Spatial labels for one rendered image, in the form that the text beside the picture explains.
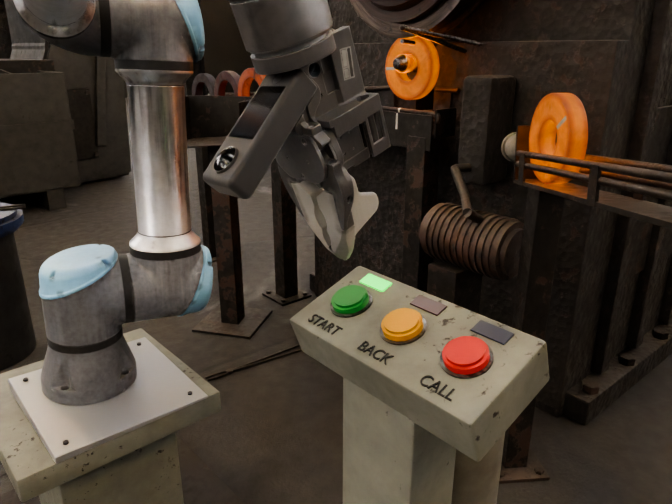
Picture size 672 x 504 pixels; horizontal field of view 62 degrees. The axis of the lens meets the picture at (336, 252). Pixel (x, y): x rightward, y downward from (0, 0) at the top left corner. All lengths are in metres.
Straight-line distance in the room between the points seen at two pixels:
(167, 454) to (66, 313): 0.32
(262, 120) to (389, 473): 0.36
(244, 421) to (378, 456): 0.88
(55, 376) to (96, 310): 0.13
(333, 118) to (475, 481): 0.49
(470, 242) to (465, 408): 0.73
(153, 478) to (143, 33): 0.74
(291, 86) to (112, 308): 0.58
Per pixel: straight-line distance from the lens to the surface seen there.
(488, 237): 1.15
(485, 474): 0.78
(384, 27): 1.51
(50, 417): 1.01
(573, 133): 1.00
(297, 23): 0.46
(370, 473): 0.62
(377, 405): 0.56
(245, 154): 0.45
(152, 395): 1.01
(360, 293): 0.59
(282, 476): 1.29
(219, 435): 1.41
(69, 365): 1.00
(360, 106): 0.50
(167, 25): 0.90
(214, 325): 1.89
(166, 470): 1.12
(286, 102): 0.46
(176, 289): 0.96
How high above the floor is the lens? 0.85
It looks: 20 degrees down
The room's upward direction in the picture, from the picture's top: straight up
